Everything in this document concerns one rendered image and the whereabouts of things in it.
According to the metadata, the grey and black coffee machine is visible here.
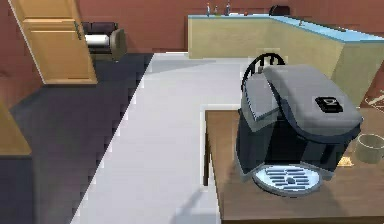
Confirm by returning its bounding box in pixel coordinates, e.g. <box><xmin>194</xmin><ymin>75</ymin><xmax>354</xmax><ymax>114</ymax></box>
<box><xmin>235</xmin><ymin>64</ymin><xmax>364</xmax><ymax>198</ymax></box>

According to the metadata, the brown wooden table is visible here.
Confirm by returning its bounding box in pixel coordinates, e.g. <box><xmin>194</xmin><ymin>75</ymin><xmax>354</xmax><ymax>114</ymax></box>
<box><xmin>203</xmin><ymin>107</ymin><xmax>384</xmax><ymax>224</ymax></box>

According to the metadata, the white cushion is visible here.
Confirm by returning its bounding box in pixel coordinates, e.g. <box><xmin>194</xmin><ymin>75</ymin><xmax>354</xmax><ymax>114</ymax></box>
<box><xmin>84</xmin><ymin>34</ymin><xmax>111</xmax><ymax>48</ymax></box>

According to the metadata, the pale green mug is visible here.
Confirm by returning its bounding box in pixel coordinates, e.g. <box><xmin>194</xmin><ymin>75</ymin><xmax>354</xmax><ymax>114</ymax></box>
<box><xmin>353</xmin><ymin>133</ymin><xmax>384</xmax><ymax>165</ymax></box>

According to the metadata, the black appliance on counter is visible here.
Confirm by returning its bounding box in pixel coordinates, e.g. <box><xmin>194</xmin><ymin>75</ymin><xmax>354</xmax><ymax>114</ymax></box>
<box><xmin>268</xmin><ymin>4</ymin><xmax>291</xmax><ymax>17</ymax></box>

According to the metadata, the black round-backed chair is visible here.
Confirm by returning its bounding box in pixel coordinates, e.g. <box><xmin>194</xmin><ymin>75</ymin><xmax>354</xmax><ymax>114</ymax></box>
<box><xmin>240</xmin><ymin>52</ymin><xmax>287</xmax><ymax>92</ymax></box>

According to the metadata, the yellow counter with blue top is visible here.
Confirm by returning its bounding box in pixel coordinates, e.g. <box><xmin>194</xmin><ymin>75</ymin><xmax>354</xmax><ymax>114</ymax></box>
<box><xmin>187</xmin><ymin>13</ymin><xmax>384</xmax><ymax>108</ymax></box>

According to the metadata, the light wooden room door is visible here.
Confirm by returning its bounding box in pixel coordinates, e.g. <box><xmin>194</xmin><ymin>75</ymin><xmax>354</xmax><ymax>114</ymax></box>
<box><xmin>7</xmin><ymin>0</ymin><xmax>99</xmax><ymax>86</ymax></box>

